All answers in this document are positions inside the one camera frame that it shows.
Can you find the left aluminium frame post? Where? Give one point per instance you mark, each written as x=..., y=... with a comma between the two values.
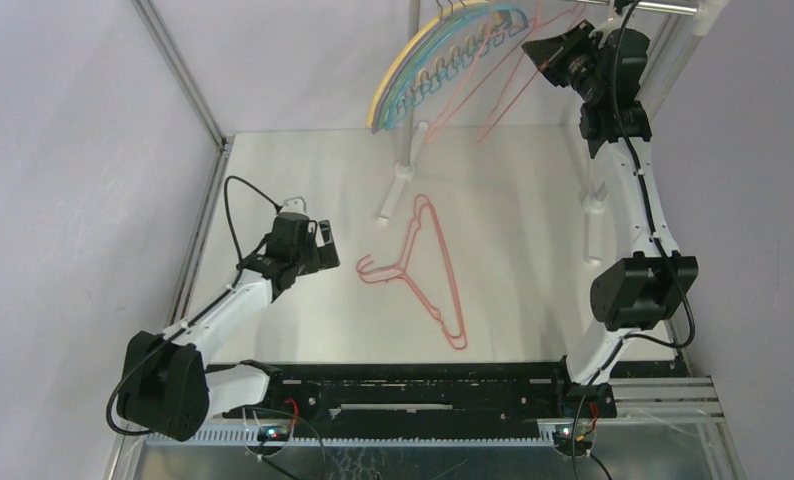
x=166, y=45

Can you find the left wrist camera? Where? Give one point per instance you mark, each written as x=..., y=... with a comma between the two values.
x=294, y=208

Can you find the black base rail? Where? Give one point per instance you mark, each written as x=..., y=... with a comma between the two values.
x=439, y=402

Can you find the red wire hanger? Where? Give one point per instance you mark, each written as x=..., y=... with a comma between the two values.
x=427, y=269

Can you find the purple wavy hanger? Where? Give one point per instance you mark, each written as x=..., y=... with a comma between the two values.
x=404, y=73

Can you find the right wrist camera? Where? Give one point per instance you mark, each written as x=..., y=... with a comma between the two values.
x=612, y=23

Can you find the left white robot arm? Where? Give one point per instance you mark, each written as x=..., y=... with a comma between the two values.
x=166, y=387

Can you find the teal wavy hanger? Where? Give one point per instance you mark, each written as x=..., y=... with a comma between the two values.
x=430, y=79

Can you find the metal hanging rod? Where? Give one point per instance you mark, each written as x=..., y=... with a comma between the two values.
x=664, y=7

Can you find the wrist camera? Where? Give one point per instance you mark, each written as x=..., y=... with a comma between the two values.
x=612, y=23
x=294, y=208

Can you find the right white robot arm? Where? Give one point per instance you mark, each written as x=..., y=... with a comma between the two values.
x=649, y=278

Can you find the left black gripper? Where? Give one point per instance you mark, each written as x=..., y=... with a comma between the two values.
x=324, y=254

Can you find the white clothes rack frame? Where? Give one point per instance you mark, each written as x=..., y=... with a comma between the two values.
x=450, y=43

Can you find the aluminium frame post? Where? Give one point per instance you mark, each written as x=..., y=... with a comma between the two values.
x=166, y=45
x=672, y=45

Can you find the right aluminium frame post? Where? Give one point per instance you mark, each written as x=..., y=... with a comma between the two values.
x=672, y=45

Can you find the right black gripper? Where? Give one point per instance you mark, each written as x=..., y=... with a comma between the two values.
x=565, y=59

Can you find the yellow wavy hanger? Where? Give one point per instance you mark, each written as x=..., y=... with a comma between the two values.
x=394, y=73

